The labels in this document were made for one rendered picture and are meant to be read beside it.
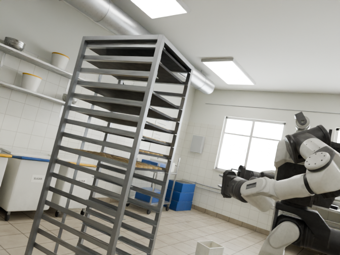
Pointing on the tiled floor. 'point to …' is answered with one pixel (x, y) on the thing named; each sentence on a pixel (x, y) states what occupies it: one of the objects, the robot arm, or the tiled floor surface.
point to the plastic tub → (209, 248)
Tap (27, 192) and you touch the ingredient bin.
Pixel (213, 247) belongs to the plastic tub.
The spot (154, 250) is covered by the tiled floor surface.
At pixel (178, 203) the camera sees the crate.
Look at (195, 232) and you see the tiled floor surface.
